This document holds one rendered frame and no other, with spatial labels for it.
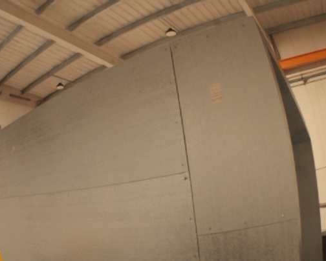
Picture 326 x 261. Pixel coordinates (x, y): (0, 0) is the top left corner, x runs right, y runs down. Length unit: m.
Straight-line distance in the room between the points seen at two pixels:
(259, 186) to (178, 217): 0.34
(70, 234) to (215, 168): 0.87
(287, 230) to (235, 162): 0.33
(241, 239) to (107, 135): 0.75
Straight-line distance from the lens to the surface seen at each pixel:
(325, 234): 5.57
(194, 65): 1.24
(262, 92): 1.11
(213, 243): 1.15
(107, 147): 1.40
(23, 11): 8.57
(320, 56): 9.79
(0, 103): 12.77
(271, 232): 1.07
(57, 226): 1.72
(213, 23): 9.73
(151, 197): 1.25
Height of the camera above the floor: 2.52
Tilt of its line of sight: 14 degrees up
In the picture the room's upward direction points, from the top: 7 degrees counter-clockwise
